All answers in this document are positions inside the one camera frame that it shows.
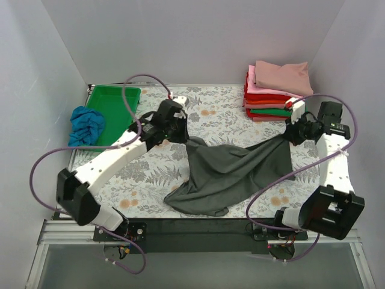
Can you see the bottom pink folded shirt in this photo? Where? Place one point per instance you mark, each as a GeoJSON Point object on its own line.
{"type": "Point", "coordinates": [268, 119]}

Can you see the dusty pink folded shirt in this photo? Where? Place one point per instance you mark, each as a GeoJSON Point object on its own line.
{"type": "Point", "coordinates": [291, 78]}

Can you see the crumpled blue t shirt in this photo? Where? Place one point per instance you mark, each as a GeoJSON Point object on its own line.
{"type": "Point", "coordinates": [87, 126]}

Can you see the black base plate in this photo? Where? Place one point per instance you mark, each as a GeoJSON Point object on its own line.
{"type": "Point", "coordinates": [191, 235]}

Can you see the aluminium frame rail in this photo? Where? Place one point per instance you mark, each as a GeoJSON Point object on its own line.
{"type": "Point", "coordinates": [68, 257]}

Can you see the orange folded shirt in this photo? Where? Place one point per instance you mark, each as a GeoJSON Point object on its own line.
{"type": "Point", "coordinates": [269, 101]}

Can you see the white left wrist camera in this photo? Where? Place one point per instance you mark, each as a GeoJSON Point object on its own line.
{"type": "Point", "coordinates": [181, 100]}

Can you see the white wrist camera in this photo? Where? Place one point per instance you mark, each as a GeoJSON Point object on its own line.
{"type": "Point", "coordinates": [181, 100]}
{"type": "Point", "coordinates": [297, 108]}

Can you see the light pink folded shirt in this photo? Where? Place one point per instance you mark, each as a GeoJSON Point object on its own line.
{"type": "Point", "coordinates": [252, 89]}

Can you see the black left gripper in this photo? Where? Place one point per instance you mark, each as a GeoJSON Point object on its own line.
{"type": "Point", "coordinates": [181, 132]}

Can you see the floral table mat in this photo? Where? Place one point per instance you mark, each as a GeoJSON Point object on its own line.
{"type": "Point", "coordinates": [216, 115]}

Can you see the green folded shirt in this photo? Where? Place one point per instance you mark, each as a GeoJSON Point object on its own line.
{"type": "Point", "coordinates": [273, 112]}

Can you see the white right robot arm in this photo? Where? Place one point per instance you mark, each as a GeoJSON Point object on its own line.
{"type": "Point", "coordinates": [333, 208]}

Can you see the dark grey t shirt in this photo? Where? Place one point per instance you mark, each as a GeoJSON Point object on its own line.
{"type": "Point", "coordinates": [225, 175]}

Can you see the salmon folded shirt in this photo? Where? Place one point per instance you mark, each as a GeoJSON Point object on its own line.
{"type": "Point", "coordinates": [265, 105]}

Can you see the green plastic tray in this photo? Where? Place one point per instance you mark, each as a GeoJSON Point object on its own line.
{"type": "Point", "coordinates": [109, 102]}

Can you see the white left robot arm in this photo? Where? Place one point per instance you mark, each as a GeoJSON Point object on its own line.
{"type": "Point", "coordinates": [77, 190]}

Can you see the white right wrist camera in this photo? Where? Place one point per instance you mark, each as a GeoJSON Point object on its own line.
{"type": "Point", "coordinates": [297, 108]}

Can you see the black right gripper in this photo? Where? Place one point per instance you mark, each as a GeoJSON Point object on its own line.
{"type": "Point", "coordinates": [292, 133]}

